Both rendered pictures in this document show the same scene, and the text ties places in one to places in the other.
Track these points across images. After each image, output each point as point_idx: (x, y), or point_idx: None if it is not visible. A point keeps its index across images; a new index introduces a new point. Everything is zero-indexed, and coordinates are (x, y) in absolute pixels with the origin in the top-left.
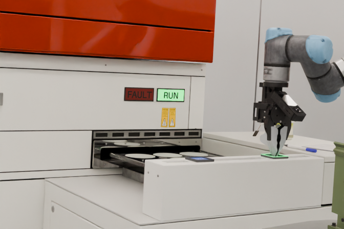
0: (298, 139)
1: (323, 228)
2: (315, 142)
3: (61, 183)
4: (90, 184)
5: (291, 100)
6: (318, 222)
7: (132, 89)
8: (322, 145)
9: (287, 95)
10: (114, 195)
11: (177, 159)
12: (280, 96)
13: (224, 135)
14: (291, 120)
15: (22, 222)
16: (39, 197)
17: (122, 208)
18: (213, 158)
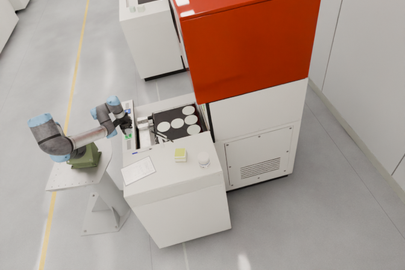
0: (178, 167)
1: (102, 150)
2: (165, 170)
3: (185, 96)
4: (182, 102)
5: (114, 123)
6: (108, 152)
7: None
8: (151, 167)
9: (117, 122)
10: (163, 107)
11: (131, 106)
12: (116, 119)
13: (196, 137)
14: (122, 131)
15: None
16: None
17: (144, 107)
18: (131, 116)
